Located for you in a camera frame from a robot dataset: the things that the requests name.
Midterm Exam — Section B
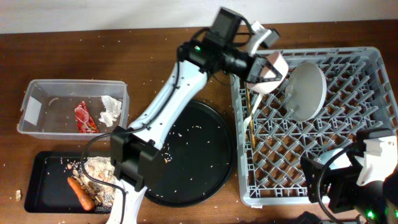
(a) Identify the food scraps pile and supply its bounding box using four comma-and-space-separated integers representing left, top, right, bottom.
66, 156, 116, 211

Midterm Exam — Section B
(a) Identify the blue cup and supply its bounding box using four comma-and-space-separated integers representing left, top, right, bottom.
317, 147, 354, 170

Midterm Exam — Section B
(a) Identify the grey plate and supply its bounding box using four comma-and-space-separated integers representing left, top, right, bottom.
285, 62, 326, 122

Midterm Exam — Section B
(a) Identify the clear plastic bin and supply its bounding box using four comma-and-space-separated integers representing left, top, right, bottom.
17, 79, 129, 141

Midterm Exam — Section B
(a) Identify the peanut on table left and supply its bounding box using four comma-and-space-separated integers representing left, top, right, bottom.
16, 190, 22, 202

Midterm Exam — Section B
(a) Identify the red snack wrapper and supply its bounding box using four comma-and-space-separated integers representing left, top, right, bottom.
74, 101, 99, 134

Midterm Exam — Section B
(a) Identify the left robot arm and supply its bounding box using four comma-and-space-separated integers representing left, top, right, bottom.
81, 7, 287, 223

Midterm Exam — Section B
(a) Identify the round black serving tray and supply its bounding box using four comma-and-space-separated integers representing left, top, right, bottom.
145, 101, 236, 207

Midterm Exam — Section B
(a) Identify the white tissue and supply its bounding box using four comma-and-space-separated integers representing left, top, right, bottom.
99, 95, 123, 128

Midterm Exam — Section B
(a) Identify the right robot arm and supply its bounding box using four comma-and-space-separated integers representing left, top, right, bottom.
300, 128, 397, 223

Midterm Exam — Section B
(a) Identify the grey dishwasher rack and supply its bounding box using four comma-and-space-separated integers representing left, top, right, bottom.
231, 47, 397, 208

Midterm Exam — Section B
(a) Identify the pink bowl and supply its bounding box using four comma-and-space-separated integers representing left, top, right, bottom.
246, 51, 290, 95

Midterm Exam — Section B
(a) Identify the wooden chopstick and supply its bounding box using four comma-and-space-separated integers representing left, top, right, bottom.
245, 84, 256, 149

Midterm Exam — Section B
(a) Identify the orange carrot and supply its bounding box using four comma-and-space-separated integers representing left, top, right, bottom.
67, 177, 95, 211

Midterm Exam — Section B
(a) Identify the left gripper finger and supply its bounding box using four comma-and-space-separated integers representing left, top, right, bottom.
256, 77, 281, 83
264, 58, 282, 80

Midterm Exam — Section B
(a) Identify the white plastic fork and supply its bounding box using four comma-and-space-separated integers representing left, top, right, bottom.
243, 93, 264, 132

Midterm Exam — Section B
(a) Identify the black rectangular tray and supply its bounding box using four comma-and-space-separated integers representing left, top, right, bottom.
24, 151, 87, 213

